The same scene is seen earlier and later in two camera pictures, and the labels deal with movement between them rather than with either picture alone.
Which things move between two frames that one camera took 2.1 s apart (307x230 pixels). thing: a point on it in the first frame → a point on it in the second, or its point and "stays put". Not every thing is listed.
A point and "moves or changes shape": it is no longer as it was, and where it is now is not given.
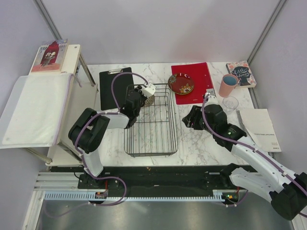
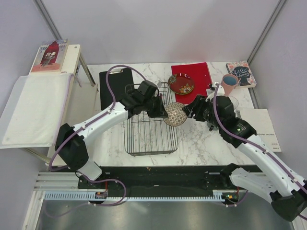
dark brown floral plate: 181,83 stays put
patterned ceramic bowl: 149,101 moves or changes shape
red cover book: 50,57 stays put
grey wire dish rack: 155,133 stays put
